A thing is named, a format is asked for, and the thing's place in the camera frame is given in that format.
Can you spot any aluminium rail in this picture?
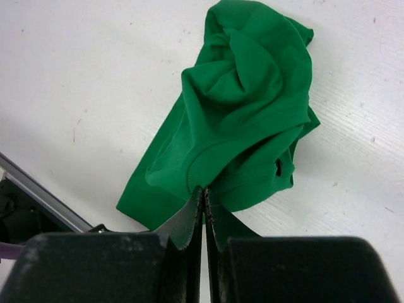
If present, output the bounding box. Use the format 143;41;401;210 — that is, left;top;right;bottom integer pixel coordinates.
1;153;93;232

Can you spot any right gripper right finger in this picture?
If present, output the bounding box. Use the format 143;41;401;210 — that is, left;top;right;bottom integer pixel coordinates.
205;189;399;302

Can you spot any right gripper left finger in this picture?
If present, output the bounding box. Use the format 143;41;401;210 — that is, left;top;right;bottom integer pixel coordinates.
1;187;202;302

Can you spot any green t shirt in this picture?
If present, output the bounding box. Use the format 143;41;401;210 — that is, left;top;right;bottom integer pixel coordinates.
117;1;319;230

